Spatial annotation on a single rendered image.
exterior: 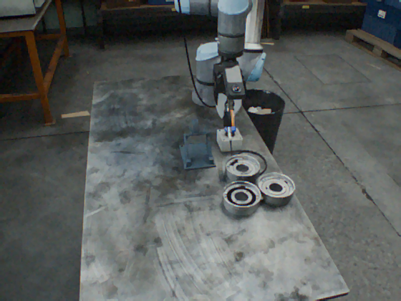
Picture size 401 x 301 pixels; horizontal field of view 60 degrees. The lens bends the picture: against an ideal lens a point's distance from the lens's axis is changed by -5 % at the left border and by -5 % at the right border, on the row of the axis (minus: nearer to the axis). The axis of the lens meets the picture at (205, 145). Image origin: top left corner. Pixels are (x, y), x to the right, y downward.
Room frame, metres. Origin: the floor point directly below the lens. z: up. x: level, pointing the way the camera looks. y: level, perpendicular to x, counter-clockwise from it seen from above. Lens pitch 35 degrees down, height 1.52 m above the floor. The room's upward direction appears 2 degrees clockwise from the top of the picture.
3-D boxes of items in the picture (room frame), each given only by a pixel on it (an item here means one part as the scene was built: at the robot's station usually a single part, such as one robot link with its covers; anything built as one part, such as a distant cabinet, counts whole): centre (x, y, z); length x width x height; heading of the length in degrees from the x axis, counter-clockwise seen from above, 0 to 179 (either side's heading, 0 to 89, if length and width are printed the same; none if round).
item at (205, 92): (1.35, -0.01, 0.85); 0.15 x 0.15 x 0.10
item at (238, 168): (0.86, -0.11, 0.82); 0.10 x 0.10 x 0.04
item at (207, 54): (1.35, -0.02, 0.97); 0.13 x 0.12 x 0.14; 77
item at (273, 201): (0.78, -0.21, 0.82); 0.10 x 0.10 x 0.04
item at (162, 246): (0.97, 0.09, 0.79); 1.20 x 0.60 x 0.02; 13
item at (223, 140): (1.02, -0.08, 0.82); 0.08 x 0.07 x 0.05; 13
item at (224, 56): (0.97, -0.06, 1.11); 0.09 x 0.08 x 0.12; 12
